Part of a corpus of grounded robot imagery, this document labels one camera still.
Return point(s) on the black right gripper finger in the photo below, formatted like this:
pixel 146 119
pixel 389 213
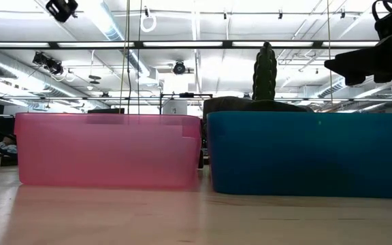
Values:
pixel 356 59
pixel 369 77

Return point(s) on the green cactus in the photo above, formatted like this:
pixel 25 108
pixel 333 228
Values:
pixel 264 71

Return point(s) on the blue plastic bin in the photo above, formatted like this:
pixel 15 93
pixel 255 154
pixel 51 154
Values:
pixel 311 153

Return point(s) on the black overhead rig beam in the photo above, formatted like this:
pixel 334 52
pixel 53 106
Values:
pixel 182 44

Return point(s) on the black ceiling spotlight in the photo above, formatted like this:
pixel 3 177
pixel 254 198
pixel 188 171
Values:
pixel 179 67

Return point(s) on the red translucent plastic bin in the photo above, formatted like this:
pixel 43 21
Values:
pixel 107 149

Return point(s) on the black ceiling light cluster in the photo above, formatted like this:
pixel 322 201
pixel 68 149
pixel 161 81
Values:
pixel 48 63

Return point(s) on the black overhead camera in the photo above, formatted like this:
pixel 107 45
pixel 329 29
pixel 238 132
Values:
pixel 61 9

